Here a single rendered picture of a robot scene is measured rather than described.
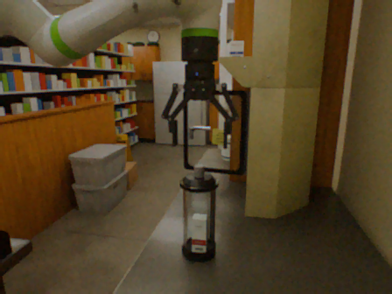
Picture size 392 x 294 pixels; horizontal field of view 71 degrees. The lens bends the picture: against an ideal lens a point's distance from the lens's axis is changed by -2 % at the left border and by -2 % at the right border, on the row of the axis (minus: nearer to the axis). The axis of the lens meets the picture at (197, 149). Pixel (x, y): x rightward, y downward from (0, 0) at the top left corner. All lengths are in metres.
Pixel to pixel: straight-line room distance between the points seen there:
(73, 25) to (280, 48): 0.60
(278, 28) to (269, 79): 0.16
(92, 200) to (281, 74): 2.67
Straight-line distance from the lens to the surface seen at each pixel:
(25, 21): 0.89
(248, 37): 1.34
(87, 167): 3.13
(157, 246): 0.91
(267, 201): 1.05
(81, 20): 0.76
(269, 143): 0.98
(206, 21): 0.69
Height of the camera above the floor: 1.44
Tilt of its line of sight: 14 degrees down
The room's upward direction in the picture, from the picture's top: straight up
